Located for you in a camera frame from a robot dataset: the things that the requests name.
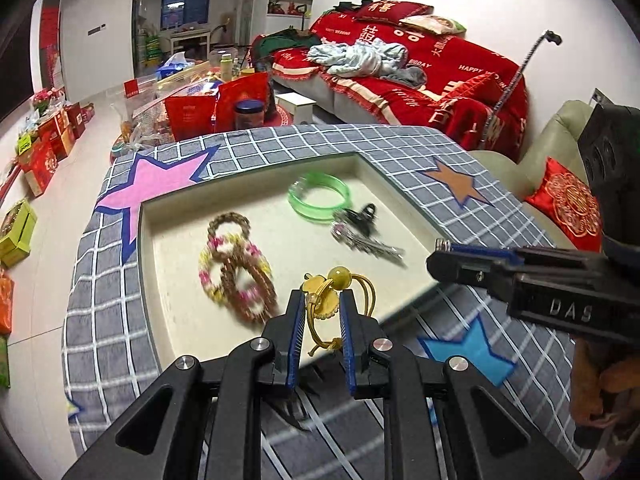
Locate red wall banner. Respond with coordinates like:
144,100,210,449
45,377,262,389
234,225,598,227
40,5,66,92

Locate black claw clip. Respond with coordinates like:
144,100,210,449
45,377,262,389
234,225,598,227
267,360,323,433

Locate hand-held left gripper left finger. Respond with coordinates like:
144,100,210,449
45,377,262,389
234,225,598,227
62,290,307,480

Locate clear plastic bags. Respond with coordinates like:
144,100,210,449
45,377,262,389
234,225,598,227
110,72,174,154

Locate orange gift box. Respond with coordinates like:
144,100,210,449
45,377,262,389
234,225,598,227
0,267,15,336

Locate white step stool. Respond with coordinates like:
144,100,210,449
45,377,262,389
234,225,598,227
275,92,317,124

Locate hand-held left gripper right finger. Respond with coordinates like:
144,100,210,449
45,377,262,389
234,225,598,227
339,290,583,480

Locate large red gift box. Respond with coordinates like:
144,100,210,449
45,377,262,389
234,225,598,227
17,140,60,199

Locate black hair clip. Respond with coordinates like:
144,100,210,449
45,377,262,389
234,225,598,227
345,202,379,236

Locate grey grid cloth with stars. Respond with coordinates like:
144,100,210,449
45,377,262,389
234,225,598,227
61,124,591,480

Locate pink flower bouquet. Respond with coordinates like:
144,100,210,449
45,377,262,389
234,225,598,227
32,87,66,111

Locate red embroidered cushion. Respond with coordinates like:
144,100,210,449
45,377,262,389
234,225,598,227
525,156,604,254

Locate pink yellow beaded bracelet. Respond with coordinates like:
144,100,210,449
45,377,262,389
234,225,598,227
198,232,275,312

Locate beige armchair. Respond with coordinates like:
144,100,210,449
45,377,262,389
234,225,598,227
470,100,607,212

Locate black curved television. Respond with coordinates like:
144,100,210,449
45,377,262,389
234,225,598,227
0,10,37,122

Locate green translucent bangle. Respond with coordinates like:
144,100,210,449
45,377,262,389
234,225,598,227
287,171,352,222

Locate blue tissue box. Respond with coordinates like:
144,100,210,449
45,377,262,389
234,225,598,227
157,52,197,74

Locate wall alcove shelf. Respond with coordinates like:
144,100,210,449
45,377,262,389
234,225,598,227
267,0,314,16

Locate round red patterned rug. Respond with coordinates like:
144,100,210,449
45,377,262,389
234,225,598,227
265,104,292,129

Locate small red gift bag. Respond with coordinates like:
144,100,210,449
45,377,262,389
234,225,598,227
165,94,222,142

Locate red pillow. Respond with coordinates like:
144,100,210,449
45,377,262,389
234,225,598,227
355,0,434,26

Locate person's right hand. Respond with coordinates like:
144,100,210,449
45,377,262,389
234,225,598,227
570,341,640,442

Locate large red gift bag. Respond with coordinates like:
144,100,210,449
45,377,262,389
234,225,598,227
216,72,271,134

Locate yellow beaded hair tie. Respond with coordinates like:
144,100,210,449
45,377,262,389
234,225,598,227
302,266,377,357

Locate grey blue cloth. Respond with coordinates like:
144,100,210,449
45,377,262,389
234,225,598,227
372,66,429,87

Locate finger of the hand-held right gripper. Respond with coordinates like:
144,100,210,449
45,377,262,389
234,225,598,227
435,239,526,264
425,251,526,302

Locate red sofa cover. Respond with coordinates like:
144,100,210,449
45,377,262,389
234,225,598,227
270,0,530,154

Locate blue lid jar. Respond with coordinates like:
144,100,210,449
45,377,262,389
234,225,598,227
234,100,265,131

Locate window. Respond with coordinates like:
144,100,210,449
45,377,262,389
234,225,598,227
161,0,209,26

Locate beige green pillow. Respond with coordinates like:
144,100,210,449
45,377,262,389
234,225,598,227
400,14,466,36

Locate brown braided bracelet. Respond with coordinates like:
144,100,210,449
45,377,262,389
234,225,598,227
206,211,279,324

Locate beige tray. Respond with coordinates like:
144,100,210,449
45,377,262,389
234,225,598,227
136,150,453,366

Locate pile of light blue clothes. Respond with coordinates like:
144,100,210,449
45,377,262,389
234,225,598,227
307,40,409,79

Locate green gift box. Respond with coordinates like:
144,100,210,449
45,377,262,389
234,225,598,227
0,199,39,269

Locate dark green cloth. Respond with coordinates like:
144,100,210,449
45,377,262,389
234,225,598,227
250,30,322,62

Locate stack of red gift boxes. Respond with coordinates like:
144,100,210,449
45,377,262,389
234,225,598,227
37,102,96,161

